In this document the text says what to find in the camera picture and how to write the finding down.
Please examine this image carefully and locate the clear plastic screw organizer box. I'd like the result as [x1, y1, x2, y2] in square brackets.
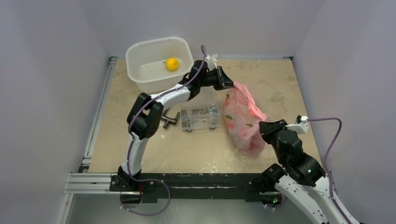
[180, 87, 221, 132]

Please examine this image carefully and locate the pink plastic bag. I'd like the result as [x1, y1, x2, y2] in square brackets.
[224, 82, 267, 158]

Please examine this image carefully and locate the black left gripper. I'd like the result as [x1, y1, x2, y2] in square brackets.
[199, 66, 237, 91]

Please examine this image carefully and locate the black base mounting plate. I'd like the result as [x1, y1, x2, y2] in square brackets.
[109, 171, 283, 206]

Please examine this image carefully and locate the white plastic basin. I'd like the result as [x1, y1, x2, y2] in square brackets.
[125, 36, 194, 93]

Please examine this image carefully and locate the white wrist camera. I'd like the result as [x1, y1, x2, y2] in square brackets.
[286, 115, 309, 134]
[205, 53, 219, 71]

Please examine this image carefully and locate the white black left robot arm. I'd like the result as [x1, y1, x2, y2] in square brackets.
[109, 60, 234, 192]

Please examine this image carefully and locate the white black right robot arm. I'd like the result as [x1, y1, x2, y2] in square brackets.
[259, 116, 359, 224]

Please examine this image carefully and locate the aluminium extrusion frame rail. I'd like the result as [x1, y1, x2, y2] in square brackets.
[64, 56, 139, 196]

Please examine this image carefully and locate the dark metal T-handle tool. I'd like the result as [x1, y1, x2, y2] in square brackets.
[161, 109, 180, 129]

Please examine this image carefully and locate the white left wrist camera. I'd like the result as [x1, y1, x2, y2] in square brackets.
[205, 53, 219, 71]

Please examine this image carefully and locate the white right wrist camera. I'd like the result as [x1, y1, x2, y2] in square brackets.
[286, 115, 309, 134]

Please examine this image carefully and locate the yellow fake lemon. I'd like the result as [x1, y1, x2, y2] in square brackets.
[165, 58, 179, 71]

